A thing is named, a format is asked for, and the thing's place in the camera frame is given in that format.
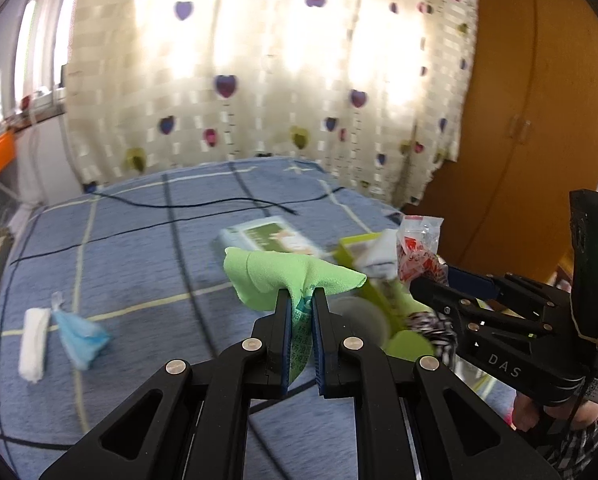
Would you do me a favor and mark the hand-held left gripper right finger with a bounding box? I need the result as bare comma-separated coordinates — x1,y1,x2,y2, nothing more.
311,287,562,480

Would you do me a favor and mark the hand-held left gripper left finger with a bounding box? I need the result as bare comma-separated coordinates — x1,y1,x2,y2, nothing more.
39,287,296,480

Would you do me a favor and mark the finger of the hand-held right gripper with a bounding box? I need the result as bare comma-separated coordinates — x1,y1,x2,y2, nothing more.
448,266,574,313
409,277,554,343

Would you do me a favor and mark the black white striped cloth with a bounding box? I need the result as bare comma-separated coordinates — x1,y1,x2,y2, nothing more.
406,310,460,361

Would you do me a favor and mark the clear packet of orange earplugs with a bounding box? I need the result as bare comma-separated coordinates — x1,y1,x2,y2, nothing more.
396,215,448,287

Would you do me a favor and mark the yellow-green plastic basket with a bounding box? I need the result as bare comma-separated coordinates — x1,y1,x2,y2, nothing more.
336,232,487,366

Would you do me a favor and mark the green cloth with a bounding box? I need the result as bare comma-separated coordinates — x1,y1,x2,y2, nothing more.
223,246,368,386

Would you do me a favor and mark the white sock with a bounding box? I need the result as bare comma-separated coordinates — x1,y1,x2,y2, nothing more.
357,229,400,282

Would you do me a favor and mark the person's right forearm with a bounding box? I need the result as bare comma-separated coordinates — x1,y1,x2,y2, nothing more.
534,400,598,480

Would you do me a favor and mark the person's right hand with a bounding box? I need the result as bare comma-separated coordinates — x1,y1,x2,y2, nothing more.
510,389,598,433

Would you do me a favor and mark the clear plastic jar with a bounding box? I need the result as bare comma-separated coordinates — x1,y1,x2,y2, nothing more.
336,296,388,352

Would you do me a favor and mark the blue wet wipes pack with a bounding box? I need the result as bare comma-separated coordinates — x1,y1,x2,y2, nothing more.
219,216,324,262

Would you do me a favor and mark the blue checked bed sheet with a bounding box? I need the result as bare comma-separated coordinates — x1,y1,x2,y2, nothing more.
0,157,530,480

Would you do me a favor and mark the wooden wardrobe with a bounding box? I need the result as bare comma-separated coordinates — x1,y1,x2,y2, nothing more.
404,0,598,293

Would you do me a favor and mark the blue face mask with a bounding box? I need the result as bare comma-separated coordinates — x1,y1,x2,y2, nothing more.
51,292,112,372

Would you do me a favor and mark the white rolled towel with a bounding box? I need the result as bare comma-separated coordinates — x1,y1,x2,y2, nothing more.
18,307,54,385

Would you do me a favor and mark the window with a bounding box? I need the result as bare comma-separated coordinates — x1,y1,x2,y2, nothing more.
0,0,80,128

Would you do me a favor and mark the black cable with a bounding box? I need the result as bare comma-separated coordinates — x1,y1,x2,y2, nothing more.
86,182,346,217

